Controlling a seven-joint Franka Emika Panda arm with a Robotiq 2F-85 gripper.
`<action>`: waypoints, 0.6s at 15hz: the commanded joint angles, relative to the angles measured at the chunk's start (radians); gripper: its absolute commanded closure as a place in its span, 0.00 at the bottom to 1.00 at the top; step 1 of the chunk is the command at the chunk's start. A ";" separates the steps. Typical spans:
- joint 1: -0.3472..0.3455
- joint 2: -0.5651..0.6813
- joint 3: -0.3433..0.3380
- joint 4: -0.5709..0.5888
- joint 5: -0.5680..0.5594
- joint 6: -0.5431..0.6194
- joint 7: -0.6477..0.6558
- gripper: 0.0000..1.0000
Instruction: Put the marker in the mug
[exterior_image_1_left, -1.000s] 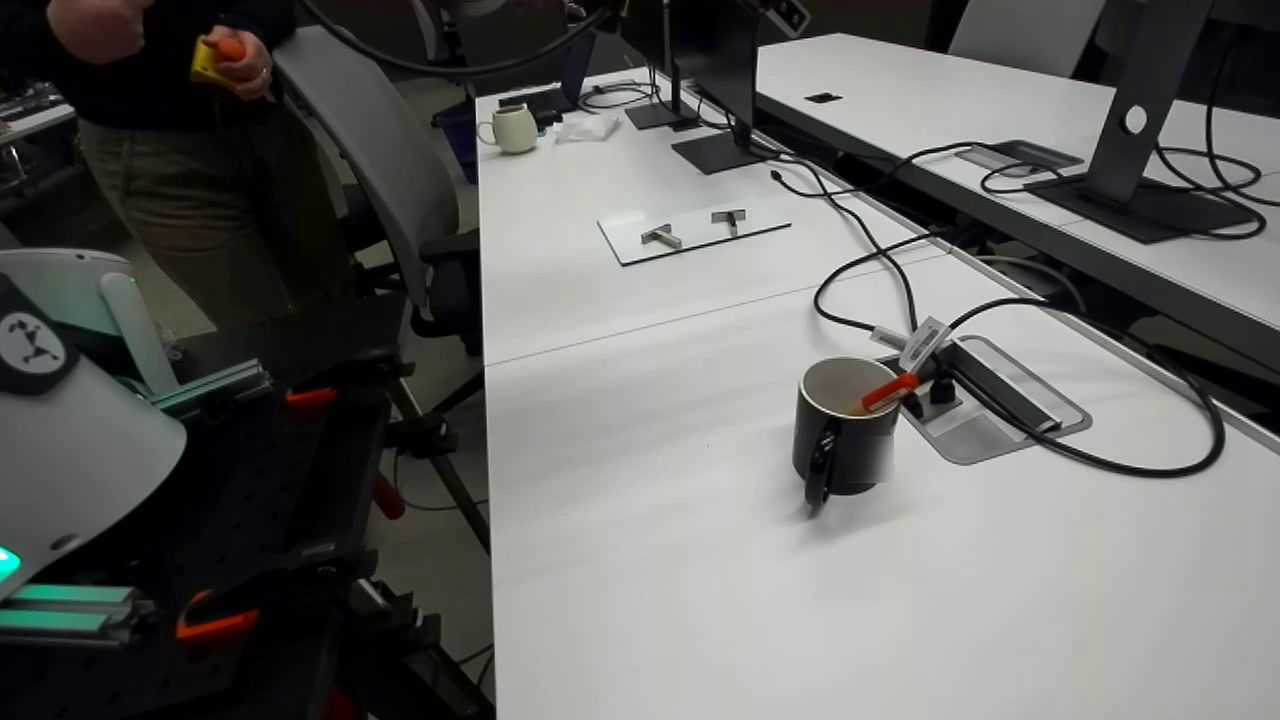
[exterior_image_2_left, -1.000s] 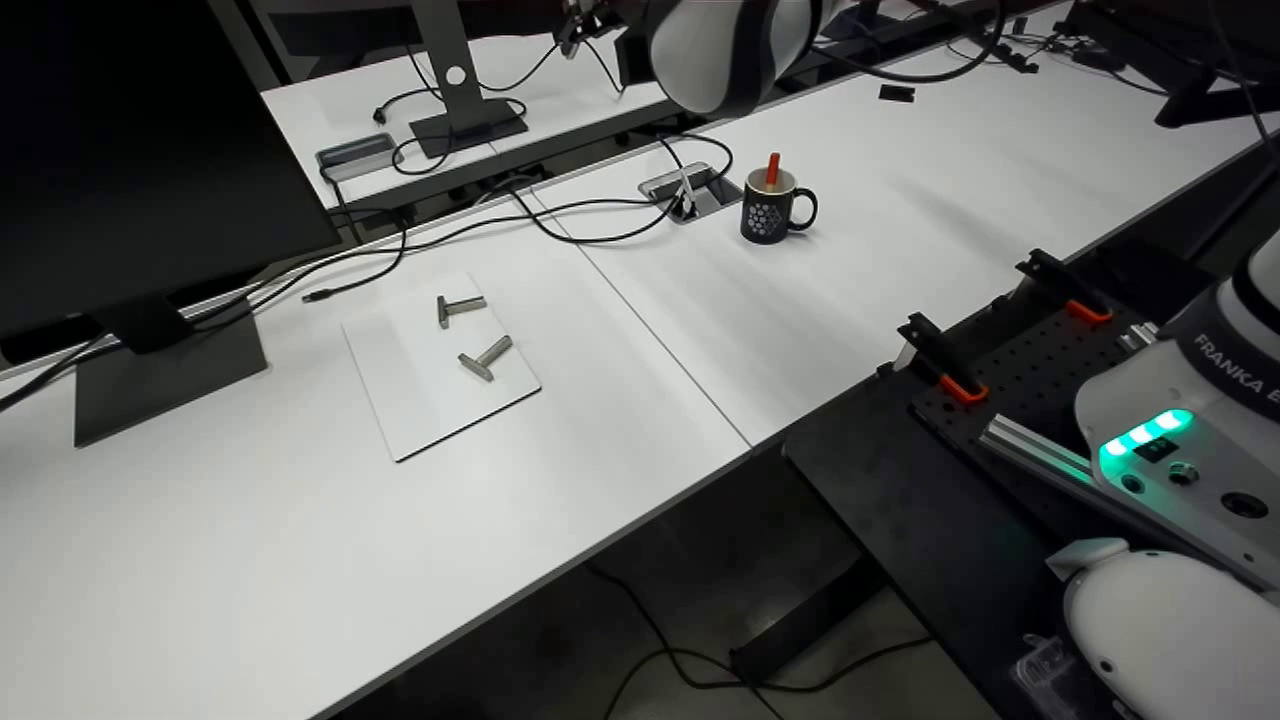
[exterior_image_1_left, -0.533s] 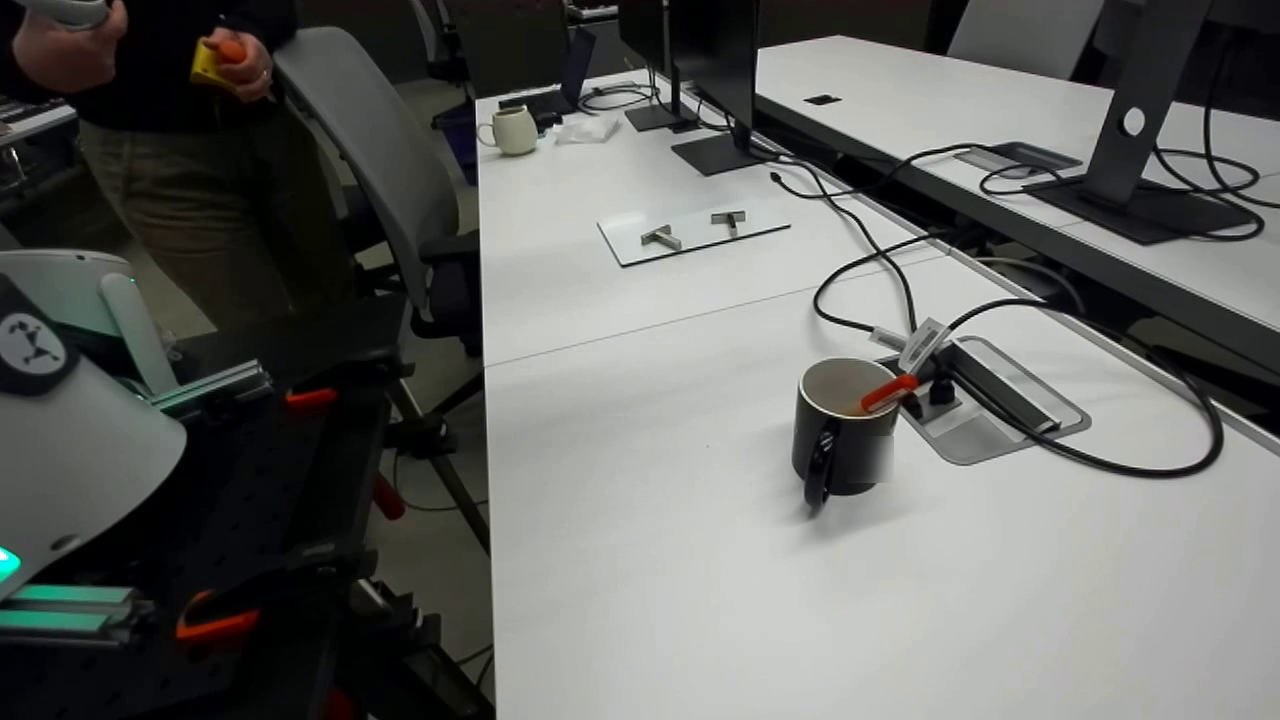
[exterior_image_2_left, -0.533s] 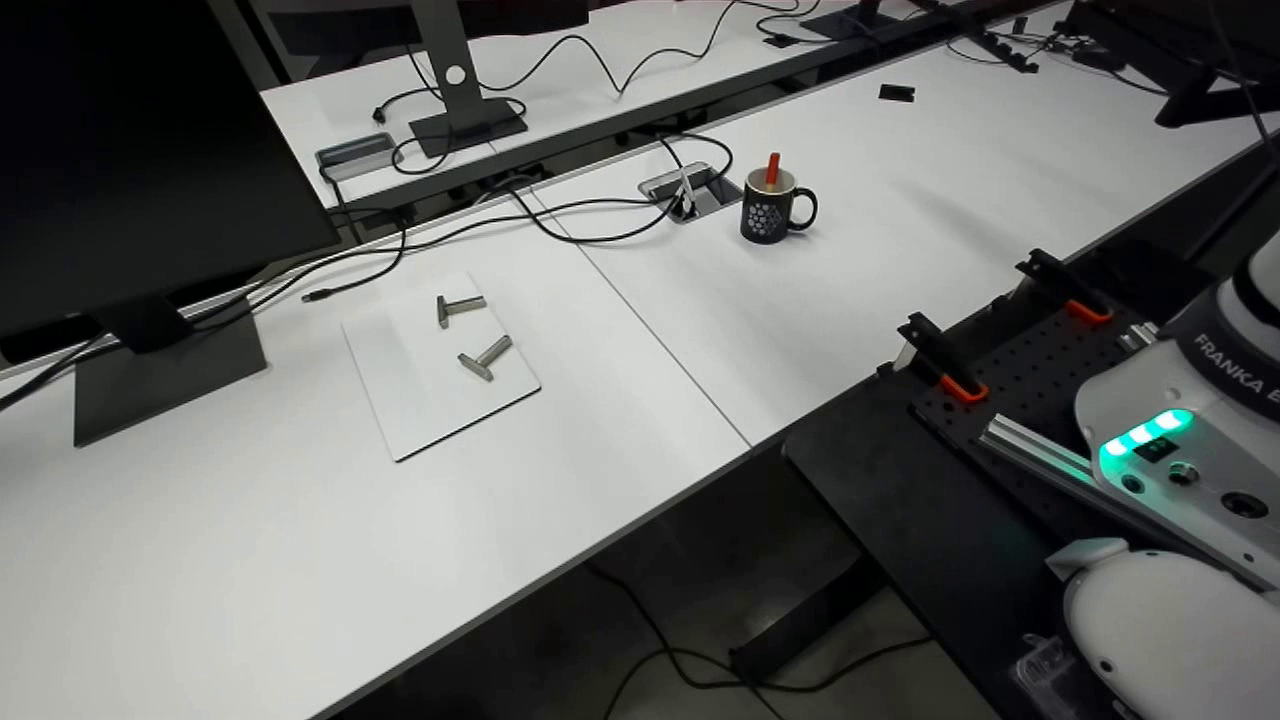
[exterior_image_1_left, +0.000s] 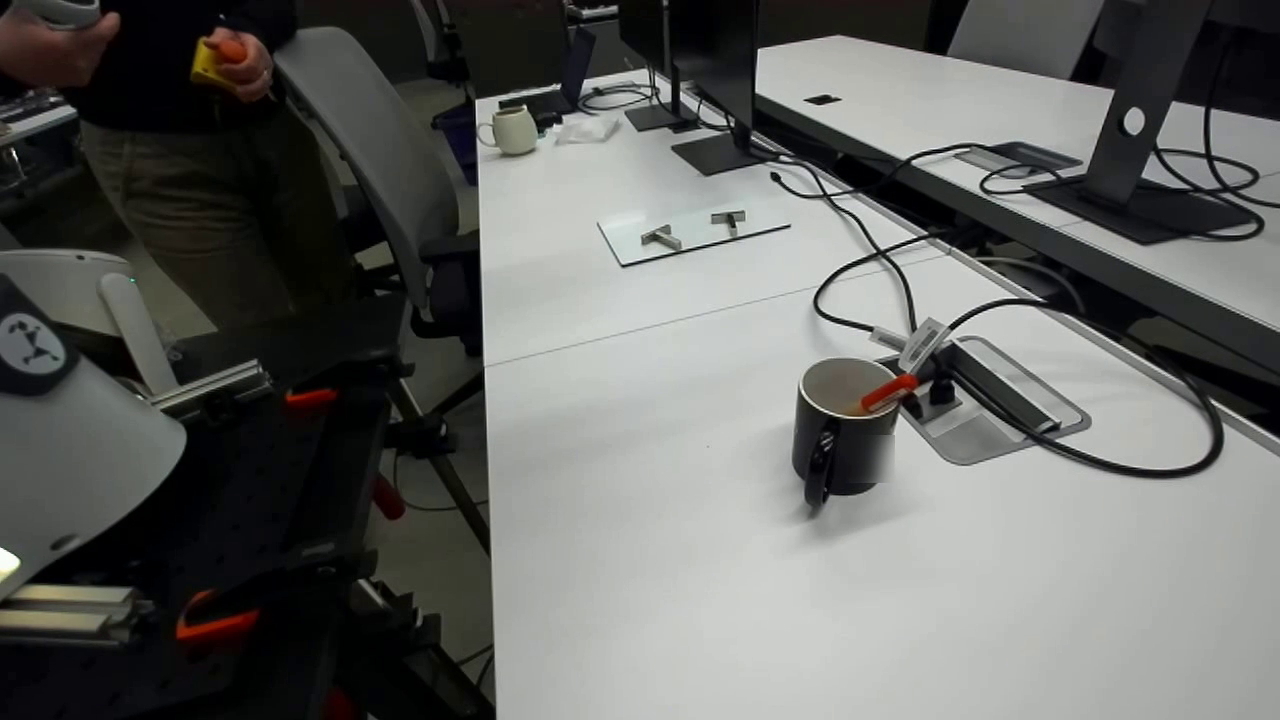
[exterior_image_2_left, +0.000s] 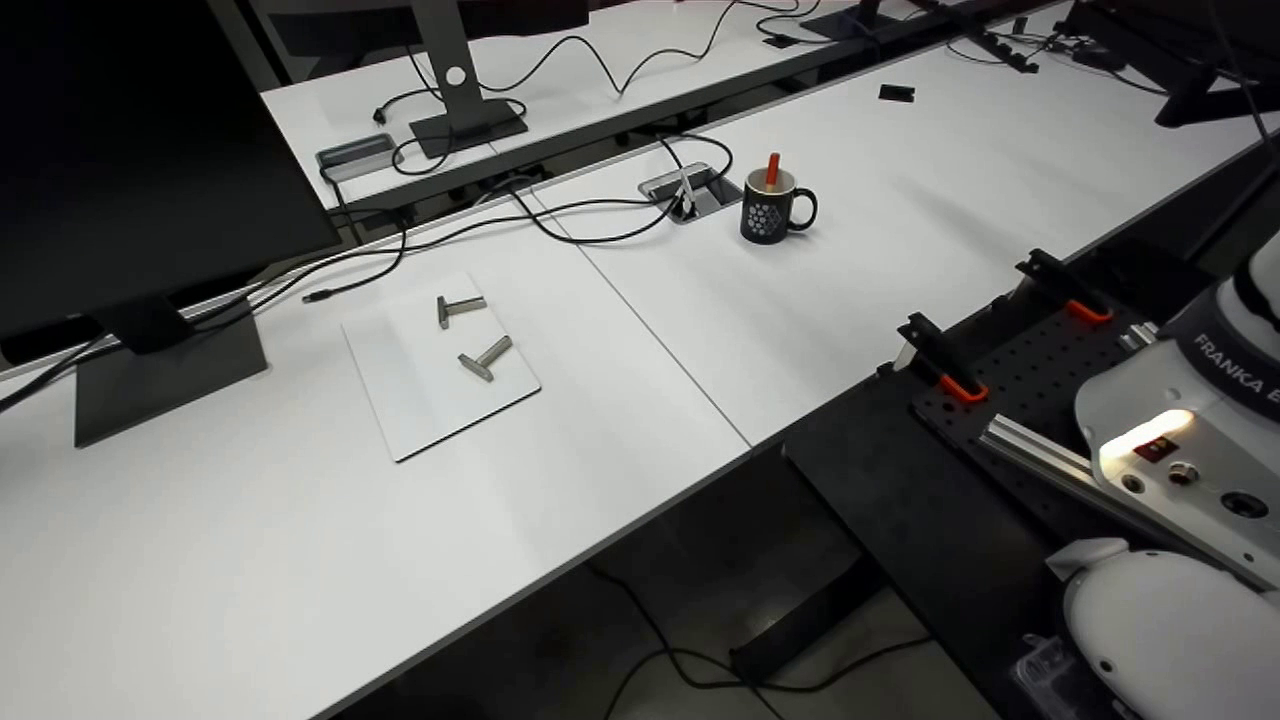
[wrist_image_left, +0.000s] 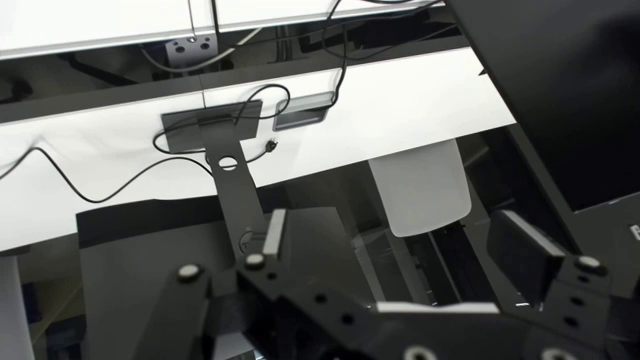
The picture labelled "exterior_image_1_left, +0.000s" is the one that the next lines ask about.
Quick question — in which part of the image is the dark equipment box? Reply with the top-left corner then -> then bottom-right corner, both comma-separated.
0,83 -> 77,192

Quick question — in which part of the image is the small white mug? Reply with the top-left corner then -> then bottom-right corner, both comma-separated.
475,102 -> 544,160

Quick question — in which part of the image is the looped black cable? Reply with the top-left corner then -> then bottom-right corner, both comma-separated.
764,156 -> 938,353

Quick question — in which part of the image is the grey monitor stand with hole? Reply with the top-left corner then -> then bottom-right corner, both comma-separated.
1026,0 -> 1266,249

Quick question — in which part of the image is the white handheld controller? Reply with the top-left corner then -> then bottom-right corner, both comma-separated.
14,0 -> 105,34

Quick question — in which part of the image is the person's right hand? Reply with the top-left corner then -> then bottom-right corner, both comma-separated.
0,4 -> 124,94

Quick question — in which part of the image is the black computer monitor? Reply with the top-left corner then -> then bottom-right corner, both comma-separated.
618,0 -> 769,136

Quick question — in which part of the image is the person in khaki trousers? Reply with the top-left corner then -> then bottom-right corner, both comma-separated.
0,0 -> 352,337

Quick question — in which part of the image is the flat black device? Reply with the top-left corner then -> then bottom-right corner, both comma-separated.
984,136 -> 1087,180

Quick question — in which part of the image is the person's left hand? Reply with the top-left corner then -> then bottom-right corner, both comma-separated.
195,29 -> 276,107

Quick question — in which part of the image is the thick black cable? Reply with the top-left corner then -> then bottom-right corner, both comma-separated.
918,291 -> 1227,482

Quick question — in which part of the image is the white plug adapter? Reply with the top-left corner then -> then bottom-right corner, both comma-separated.
872,312 -> 951,382

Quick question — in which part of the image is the white tissue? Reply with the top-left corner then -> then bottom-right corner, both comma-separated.
553,107 -> 628,150

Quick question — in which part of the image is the tan marker with red cap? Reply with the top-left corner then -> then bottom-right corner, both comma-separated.
855,374 -> 928,415

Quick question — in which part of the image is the grey table outlet box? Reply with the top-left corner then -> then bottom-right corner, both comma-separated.
890,331 -> 1095,467

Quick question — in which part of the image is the black monitor stand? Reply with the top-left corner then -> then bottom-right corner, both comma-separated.
668,63 -> 779,180
619,51 -> 689,136

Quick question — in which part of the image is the aluminium extrusion rail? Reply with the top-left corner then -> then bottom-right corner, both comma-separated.
0,580 -> 144,648
141,357 -> 276,415

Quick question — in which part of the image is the red clamp handle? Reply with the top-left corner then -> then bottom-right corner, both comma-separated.
367,467 -> 409,524

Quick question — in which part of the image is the white chair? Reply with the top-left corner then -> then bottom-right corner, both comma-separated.
946,0 -> 1114,79

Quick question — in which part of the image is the black robot mounting cart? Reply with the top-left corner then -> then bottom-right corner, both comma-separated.
0,291 -> 496,720

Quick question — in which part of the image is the black cable bundle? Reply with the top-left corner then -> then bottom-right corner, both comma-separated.
1147,78 -> 1272,249

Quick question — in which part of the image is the yellow and orange object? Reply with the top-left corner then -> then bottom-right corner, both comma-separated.
187,34 -> 258,88

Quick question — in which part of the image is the black mug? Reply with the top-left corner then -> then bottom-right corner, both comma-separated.
790,353 -> 907,511

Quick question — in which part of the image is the orange clamp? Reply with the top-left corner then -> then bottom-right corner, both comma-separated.
172,590 -> 268,653

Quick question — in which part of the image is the grey office chair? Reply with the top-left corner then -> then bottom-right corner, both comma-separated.
272,20 -> 489,357

